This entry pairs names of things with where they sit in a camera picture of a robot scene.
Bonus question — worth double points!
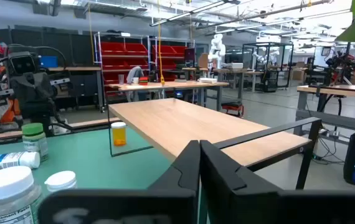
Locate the orange machine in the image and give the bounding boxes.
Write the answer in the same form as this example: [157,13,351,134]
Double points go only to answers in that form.
[0,98,22,124]

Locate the wooden desk black cabinet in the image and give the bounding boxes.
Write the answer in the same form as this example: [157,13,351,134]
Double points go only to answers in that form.
[48,65,105,113]

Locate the gummy vitamin bottle fruit label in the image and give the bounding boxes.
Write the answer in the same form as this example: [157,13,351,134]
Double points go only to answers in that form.
[0,166,43,224]

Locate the green-capped medicine bottle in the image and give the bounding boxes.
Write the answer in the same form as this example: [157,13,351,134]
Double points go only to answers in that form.
[21,123,49,162]

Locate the long ceiling light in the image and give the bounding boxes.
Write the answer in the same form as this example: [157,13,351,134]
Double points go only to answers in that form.
[149,0,240,27]

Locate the long wooden workbench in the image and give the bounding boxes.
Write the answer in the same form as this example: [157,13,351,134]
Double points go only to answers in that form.
[107,80,230,111]

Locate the white humanoid robot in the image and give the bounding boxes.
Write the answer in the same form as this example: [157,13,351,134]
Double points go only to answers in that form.
[207,33,227,70]

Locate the wooden table under robot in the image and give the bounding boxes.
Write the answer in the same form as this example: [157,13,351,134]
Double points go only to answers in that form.
[182,67,264,94]

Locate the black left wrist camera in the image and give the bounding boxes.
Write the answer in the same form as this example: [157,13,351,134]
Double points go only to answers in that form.
[7,51,41,75]

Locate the green table mat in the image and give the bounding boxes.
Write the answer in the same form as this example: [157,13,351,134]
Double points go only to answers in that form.
[0,126,208,224]

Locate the blue storage bin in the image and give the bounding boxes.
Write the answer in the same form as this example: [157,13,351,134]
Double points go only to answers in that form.
[39,55,59,68]

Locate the wooden table grey legs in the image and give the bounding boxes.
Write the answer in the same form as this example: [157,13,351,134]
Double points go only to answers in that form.
[295,83,355,131]

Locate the yellow hanging cable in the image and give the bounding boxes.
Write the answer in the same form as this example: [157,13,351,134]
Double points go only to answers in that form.
[156,0,166,87]

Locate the chair with grey jacket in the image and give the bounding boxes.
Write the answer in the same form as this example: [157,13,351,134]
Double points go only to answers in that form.
[126,65,146,102]

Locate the white box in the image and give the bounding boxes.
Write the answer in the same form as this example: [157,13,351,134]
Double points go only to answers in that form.
[224,62,244,70]

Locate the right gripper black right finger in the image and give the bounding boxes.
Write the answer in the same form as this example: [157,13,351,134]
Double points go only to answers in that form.
[199,140,355,224]

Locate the small white bottle blue-striped label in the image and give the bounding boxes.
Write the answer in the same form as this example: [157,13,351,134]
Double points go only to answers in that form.
[44,170,78,193]

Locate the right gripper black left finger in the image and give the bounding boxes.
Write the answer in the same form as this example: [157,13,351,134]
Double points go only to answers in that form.
[39,139,201,224]

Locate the black floor cables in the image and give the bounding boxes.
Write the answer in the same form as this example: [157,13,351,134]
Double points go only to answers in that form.
[313,127,346,164]

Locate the red bin storage rack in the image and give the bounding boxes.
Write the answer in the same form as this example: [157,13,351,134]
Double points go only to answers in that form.
[93,30,151,97]
[149,36,196,82]

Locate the black cage frame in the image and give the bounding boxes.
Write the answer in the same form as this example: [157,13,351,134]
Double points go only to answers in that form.
[242,42,294,93]

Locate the wooden shelf black metal frame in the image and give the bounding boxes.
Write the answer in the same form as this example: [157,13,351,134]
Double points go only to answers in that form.
[107,98,322,190]

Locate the white bottle blue barcode label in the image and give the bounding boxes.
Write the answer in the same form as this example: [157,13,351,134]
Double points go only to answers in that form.
[0,151,41,173]

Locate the orange pill vial white cap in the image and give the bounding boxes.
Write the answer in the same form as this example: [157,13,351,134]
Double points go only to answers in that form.
[110,121,128,147]

